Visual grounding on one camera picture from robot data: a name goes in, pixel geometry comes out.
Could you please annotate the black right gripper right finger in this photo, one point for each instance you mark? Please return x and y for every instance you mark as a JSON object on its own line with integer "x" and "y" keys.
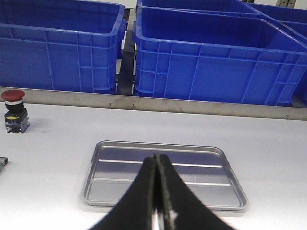
{"x": 180, "y": 209}

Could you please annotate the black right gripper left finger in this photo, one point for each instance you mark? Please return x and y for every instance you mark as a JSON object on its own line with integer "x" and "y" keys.
{"x": 134, "y": 211}

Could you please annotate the silver metal tray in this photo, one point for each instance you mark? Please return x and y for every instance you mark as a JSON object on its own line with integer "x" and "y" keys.
{"x": 204, "y": 169}

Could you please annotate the grey split clamp block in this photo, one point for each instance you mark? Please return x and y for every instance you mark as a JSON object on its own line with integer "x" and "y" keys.
{"x": 3, "y": 162}

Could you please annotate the red emergency stop button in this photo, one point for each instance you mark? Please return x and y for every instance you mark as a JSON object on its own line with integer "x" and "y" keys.
{"x": 16, "y": 119}

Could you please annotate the blue plastic crate right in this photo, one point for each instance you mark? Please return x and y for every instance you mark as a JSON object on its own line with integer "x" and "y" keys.
{"x": 209, "y": 57}

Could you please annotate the blue plastic crate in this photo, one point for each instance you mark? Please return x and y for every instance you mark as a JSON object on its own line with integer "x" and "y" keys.
{"x": 62, "y": 45}
{"x": 209, "y": 57}

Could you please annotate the blue plastic crate centre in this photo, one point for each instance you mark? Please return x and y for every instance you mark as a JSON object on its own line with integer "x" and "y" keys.
{"x": 62, "y": 45}

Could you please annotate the blue crate behind right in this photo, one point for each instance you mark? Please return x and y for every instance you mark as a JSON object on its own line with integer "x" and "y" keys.
{"x": 221, "y": 7}

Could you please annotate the blue crate far right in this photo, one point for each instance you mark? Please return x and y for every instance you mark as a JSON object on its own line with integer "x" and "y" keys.
{"x": 291, "y": 22}

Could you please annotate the steel table edge rail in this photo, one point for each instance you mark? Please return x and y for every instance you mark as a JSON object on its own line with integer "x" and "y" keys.
{"x": 110, "y": 101}

